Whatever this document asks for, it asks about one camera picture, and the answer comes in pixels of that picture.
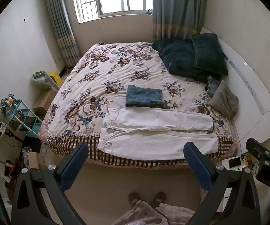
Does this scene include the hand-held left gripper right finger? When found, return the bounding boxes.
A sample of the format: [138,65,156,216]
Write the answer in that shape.
[183,142,261,225]

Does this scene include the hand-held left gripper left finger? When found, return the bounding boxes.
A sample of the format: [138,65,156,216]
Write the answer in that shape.
[11,142,89,225]

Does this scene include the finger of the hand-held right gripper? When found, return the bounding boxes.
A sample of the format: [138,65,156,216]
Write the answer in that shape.
[246,137,270,163]

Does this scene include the white pants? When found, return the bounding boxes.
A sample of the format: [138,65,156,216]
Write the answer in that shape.
[97,107,220,161]

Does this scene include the black smartphone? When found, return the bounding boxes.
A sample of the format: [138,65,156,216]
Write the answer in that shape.
[228,157,242,168]

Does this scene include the small cardboard box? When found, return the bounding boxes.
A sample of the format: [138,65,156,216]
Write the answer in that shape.
[27,152,47,170]

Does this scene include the white bed headboard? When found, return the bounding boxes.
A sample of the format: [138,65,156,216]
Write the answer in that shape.
[199,27,270,154]

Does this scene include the grey fleece blanket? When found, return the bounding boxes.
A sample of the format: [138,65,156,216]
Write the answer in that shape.
[209,80,239,119]

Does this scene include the teal shelf rack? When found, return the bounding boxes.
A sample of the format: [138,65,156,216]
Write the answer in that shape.
[5,98,43,137]

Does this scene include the large cardboard box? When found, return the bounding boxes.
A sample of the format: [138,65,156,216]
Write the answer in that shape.
[33,88,58,116]

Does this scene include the person's fluffy pink robe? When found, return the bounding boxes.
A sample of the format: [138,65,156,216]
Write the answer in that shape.
[110,200,196,225]

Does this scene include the blue-grey ruffled cloth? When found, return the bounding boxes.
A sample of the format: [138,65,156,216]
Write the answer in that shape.
[205,76,220,98]

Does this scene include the folded blue jeans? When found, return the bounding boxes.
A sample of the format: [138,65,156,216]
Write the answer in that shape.
[125,85,167,109]

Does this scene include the yellow box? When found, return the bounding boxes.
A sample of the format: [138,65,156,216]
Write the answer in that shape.
[47,70,63,87]

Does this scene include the clear bin with green lid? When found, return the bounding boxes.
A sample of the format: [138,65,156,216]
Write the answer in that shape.
[32,71,53,91]

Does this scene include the floral blanket with checkered edge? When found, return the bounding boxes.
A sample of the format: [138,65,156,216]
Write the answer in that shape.
[38,42,237,170]

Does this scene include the small dark teal pillow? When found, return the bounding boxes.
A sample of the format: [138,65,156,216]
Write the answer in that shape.
[189,33,229,76]

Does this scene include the blue-grey striped curtain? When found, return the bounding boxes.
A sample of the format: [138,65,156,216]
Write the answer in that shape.
[152,0,207,41]
[43,0,80,67]

